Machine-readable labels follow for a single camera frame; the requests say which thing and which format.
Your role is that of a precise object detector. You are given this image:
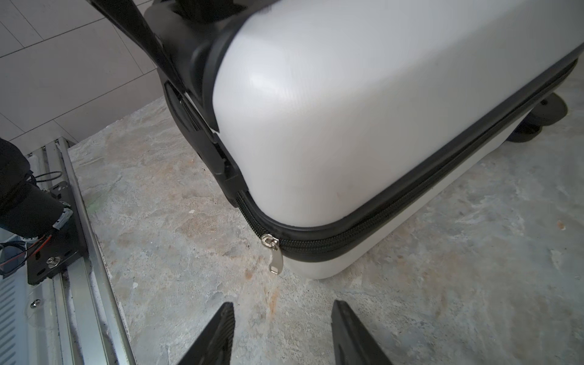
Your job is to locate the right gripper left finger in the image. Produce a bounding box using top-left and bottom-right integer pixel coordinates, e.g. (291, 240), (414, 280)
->
(178, 302), (235, 365)

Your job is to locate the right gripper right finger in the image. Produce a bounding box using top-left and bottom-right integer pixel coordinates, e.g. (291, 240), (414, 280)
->
(332, 300), (392, 365)

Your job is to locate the white hard-shell suitcase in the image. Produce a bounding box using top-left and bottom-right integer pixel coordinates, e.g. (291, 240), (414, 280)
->
(86, 0), (584, 280)

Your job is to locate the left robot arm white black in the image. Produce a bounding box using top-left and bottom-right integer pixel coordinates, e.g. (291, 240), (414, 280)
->
(1, 139), (65, 238)

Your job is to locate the aluminium mounting rail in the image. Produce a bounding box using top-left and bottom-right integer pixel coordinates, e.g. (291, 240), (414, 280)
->
(1, 138), (135, 364)

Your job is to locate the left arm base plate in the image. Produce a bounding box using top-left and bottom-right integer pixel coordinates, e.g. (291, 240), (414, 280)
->
(27, 182), (88, 285)

